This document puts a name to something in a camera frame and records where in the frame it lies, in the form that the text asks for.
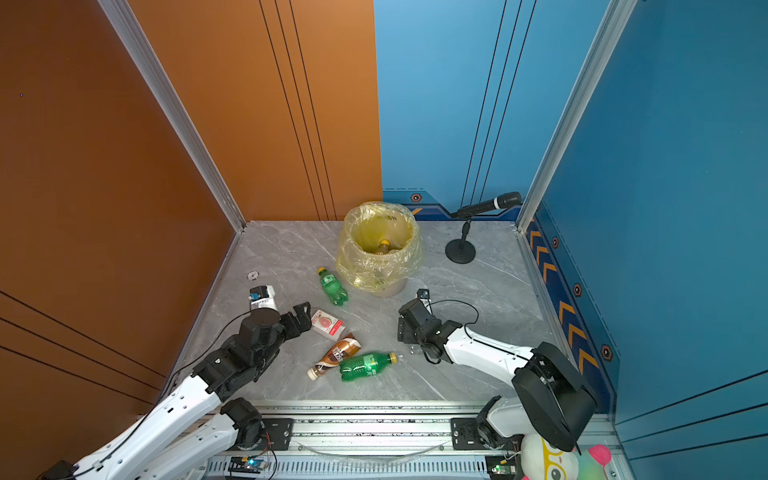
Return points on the left aluminium corner post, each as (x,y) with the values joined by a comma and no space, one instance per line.
(126,25)

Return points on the plush toy with glasses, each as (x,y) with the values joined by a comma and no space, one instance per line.
(538,459)

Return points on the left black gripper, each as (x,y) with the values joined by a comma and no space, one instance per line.
(304,320)

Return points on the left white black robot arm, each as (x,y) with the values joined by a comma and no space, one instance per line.
(212,382)

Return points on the green soda bottle front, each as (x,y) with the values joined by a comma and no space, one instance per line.
(367,365)

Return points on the brown coffee drink bottle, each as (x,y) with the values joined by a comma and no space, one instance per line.
(345,348)

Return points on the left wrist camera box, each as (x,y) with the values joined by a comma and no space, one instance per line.
(262,296)

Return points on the bin with yellow bag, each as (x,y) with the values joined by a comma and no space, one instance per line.
(363,228)

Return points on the guava juice bottle white cap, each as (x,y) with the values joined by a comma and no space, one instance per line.
(327,325)

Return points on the aluminium corner post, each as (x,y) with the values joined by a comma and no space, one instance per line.
(611,28)
(126,25)

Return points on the right aluminium corner post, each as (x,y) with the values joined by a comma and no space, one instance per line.
(611,28)

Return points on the green circuit board left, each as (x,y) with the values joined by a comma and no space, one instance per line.
(249,466)

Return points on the aluminium rail base frame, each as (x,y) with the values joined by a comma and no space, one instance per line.
(341,429)

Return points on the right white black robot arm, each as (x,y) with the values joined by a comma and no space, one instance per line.
(552,398)

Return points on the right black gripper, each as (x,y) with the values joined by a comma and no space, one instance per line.
(404,332)

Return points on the green soda bottle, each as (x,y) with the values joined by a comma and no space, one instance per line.
(367,365)
(332,287)

